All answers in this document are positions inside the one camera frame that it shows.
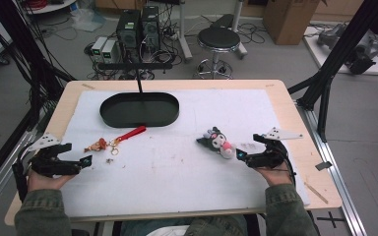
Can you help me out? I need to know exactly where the grey pink plush toy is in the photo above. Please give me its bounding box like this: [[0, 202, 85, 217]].
[[195, 126, 238, 160]]

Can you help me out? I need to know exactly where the black computer tower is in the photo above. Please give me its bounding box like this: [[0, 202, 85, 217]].
[[115, 9, 143, 51], [140, 5, 161, 51]]

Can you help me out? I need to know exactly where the white table mat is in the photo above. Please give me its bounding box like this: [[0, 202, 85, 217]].
[[60, 88, 311, 218]]

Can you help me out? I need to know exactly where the brown cardboard box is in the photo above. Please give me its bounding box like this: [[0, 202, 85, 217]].
[[262, 0, 323, 46]]

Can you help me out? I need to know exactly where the thin wooden stick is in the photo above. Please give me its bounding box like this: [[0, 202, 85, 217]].
[[303, 181, 330, 206]]

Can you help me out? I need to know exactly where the black round stool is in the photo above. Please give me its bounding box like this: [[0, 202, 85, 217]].
[[194, 26, 242, 81]]

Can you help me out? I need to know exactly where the white power supply unit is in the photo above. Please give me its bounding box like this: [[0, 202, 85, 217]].
[[91, 35, 109, 63], [100, 39, 118, 64]]

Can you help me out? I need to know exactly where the black camera stand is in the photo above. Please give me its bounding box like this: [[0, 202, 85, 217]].
[[97, 61, 174, 94]]

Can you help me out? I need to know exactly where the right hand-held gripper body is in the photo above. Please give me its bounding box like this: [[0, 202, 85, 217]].
[[244, 126, 305, 170]]

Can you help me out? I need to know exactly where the white desk leg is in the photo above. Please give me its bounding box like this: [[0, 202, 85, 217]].
[[230, 0, 249, 61], [176, 0, 194, 64]]

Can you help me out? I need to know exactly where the aluminium rail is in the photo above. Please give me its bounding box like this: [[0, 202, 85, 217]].
[[295, 99, 369, 236], [0, 129, 43, 221]]

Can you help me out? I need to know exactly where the white board with robot parts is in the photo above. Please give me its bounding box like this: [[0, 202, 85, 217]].
[[302, 23, 378, 77]]

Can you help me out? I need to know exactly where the red strap keychain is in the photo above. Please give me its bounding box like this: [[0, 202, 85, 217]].
[[84, 125, 148, 156]]

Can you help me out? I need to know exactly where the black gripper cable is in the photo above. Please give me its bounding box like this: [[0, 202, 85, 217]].
[[11, 143, 34, 203], [283, 150, 298, 189]]

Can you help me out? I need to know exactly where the black metal frame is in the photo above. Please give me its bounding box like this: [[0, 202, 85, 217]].
[[0, 0, 77, 195], [286, 0, 378, 144]]

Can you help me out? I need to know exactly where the white round table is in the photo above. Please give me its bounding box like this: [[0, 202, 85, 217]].
[[25, 0, 77, 16]]

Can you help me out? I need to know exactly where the black tape piece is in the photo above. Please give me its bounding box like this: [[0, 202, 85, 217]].
[[314, 160, 333, 172]]

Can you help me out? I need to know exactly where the person's right hand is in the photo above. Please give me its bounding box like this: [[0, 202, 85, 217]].
[[253, 163, 293, 188]]

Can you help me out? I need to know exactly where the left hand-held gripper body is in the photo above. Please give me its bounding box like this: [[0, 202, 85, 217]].
[[28, 132, 83, 179]]

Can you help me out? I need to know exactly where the black oval tray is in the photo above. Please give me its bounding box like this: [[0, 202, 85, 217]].
[[98, 91, 181, 129]]

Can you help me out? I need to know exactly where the person's left hand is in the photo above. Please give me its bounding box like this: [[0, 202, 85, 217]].
[[27, 167, 77, 193]]

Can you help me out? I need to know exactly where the clear plastic bag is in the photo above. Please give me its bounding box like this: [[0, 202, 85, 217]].
[[69, 7, 107, 33]]

